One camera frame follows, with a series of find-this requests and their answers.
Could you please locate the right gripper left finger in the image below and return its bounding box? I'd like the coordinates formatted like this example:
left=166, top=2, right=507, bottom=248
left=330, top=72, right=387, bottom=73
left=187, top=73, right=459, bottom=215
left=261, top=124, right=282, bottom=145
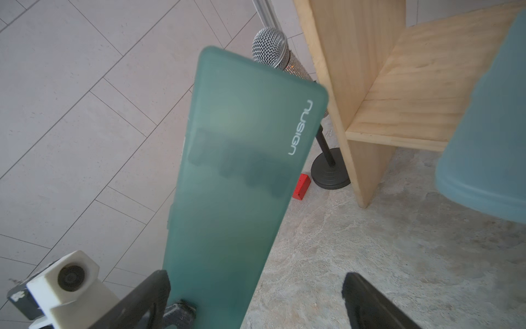
left=90, top=270, right=171, bottom=329

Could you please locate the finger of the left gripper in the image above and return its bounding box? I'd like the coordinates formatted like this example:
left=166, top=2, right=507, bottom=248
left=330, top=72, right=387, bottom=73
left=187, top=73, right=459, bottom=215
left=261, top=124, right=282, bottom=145
left=162, top=301, right=196, bottom=329

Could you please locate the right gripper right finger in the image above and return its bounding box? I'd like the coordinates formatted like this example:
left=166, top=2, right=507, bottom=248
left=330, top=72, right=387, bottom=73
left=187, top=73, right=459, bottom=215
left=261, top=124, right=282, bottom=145
left=342, top=272, right=421, bottom=329

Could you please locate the light blue pencil case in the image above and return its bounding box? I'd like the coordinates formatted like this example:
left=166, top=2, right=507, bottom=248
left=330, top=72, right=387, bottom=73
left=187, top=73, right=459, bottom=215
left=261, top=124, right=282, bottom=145
left=435, top=10, right=525, bottom=223

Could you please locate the dark green pencil case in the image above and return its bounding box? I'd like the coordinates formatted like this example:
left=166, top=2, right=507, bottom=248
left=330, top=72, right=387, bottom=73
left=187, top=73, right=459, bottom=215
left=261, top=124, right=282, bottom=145
left=163, top=47, right=329, bottom=328

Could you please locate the wooden two-tier shelf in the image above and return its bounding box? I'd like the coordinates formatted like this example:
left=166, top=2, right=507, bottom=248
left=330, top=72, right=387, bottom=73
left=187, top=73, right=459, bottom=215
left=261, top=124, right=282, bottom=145
left=295, top=1, right=525, bottom=208

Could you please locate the red small block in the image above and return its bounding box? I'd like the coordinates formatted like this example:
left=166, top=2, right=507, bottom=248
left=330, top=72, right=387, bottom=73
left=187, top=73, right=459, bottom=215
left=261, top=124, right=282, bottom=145
left=293, top=174, right=311, bottom=200

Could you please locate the silver microphone on stand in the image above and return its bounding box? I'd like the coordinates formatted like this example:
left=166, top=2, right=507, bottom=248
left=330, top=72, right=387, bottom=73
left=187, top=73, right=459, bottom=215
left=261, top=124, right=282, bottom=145
left=252, top=27, right=350, bottom=190

